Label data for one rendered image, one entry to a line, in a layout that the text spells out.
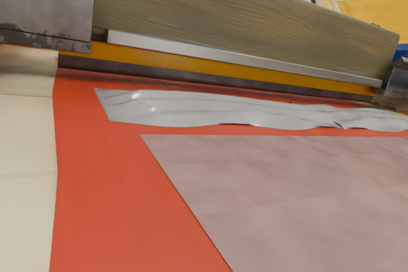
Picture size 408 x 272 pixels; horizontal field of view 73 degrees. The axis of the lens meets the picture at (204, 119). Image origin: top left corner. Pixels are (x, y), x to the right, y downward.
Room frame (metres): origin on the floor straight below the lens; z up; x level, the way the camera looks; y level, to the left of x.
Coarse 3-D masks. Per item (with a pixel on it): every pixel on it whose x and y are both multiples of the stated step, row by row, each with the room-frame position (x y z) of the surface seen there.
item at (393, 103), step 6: (0, 42) 0.18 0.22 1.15; (6, 42) 0.20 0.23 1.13; (36, 48) 0.22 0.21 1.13; (42, 48) 0.22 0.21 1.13; (378, 96) 0.45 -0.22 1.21; (384, 96) 0.45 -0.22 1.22; (372, 102) 0.45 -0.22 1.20; (378, 102) 0.45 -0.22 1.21; (384, 102) 0.44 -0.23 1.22; (390, 102) 0.44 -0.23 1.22; (396, 102) 0.43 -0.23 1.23; (402, 102) 0.43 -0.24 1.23; (390, 108) 0.43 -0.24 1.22; (396, 108) 0.43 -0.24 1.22; (402, 108) 0.42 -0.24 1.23
